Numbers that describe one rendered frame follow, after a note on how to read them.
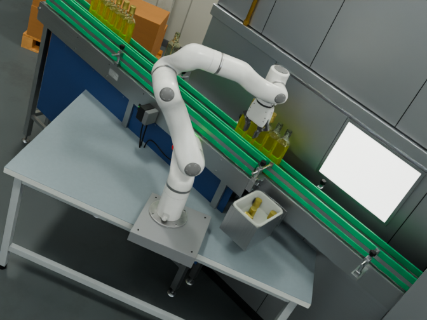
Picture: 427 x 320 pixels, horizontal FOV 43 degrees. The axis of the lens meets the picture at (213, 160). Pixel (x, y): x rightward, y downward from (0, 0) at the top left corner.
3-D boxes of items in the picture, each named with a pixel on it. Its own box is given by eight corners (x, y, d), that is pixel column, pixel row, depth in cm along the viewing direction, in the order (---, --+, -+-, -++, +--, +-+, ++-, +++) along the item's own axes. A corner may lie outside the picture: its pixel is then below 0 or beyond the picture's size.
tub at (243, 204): (277, 223, 264) (284, 211, 259) (251, 240, 247) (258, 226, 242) (251, 200, 270) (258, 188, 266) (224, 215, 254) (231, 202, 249)
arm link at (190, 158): (204, 155, 246) (209, 177, 233) (179, 162, 246) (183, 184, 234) (174, 60, 215) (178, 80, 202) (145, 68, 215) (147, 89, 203)
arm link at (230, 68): (226, 67, 201) (293, 93, 213) (220, 47, 214) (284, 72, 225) (215, 87, 206) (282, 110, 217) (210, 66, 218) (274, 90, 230)
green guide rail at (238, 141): (260, 171, 270) (267, 159, 266) (259, 172, 269) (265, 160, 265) (56, 1, 338) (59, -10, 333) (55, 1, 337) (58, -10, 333)
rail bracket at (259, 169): (268, 176, 269) (278, 157, 262) (248, 186, 257) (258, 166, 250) (264, 173, 270) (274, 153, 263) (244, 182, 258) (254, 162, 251)
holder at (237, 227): (276, 230, 272) (289, 209, 264) (244, 251, 252) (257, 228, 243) (251, 209, 279) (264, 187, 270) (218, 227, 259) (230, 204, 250)
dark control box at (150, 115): (154, 123, 295) (159, 111, 290) (144, 126, 289) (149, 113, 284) (145, 115, 298) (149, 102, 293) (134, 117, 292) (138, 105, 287)
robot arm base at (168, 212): (179, 234, 250) (190, 205, 240) (142, 217, 251) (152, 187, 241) (192, 211, 266) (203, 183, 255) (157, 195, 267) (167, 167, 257)
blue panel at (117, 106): (241, 202, 296) (253, 179, 286) (222, 213, 283) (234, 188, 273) (70, 51, 357) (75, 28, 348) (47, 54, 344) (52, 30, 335)
